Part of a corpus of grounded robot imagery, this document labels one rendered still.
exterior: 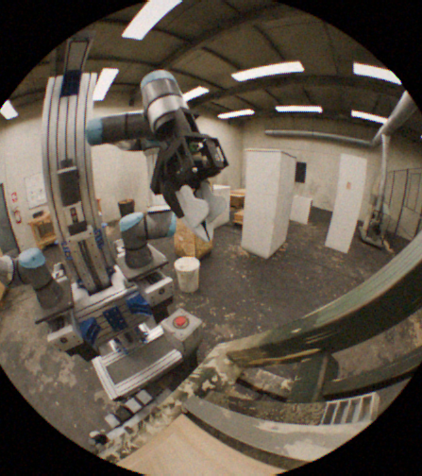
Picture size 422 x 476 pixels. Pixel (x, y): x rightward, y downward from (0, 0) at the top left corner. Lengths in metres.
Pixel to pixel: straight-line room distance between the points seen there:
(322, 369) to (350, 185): 3.53
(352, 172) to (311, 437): 3.71
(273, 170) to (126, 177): 4.42
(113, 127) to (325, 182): 8.03
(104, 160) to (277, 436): 5.52
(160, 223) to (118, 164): 4.86
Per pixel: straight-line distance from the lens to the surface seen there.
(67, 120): 0.90
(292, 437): 0.27
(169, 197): 0.24
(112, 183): 5.43
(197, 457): 0.41
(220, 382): 0.61
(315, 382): 0.39
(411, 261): 0.33
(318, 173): 8.17
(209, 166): 0.23
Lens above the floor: 1.46
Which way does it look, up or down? 26 degrees down
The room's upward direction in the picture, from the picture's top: straight up
